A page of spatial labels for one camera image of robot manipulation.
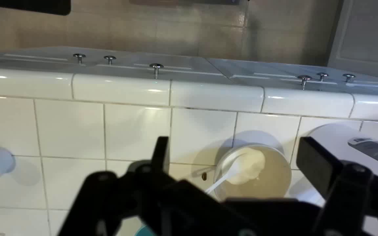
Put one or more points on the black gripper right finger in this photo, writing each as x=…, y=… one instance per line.
x=360, y=197

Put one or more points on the white plastic spoon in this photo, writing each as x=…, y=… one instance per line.
x=246, y=165

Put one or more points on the beige ceramic bowl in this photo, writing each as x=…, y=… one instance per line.
x=272, y=175

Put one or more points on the silver cabinet knob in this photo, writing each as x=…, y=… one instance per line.
x=110, y=58
x=322, y=75
x=350, y=77
x=80, y=57
x=157, y=68
x=304, y=79

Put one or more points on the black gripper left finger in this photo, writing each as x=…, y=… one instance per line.
x=124, y=205

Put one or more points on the pale grey panel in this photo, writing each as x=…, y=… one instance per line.
x=368, y=35

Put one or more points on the black flat object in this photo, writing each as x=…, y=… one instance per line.
x=23, y=6

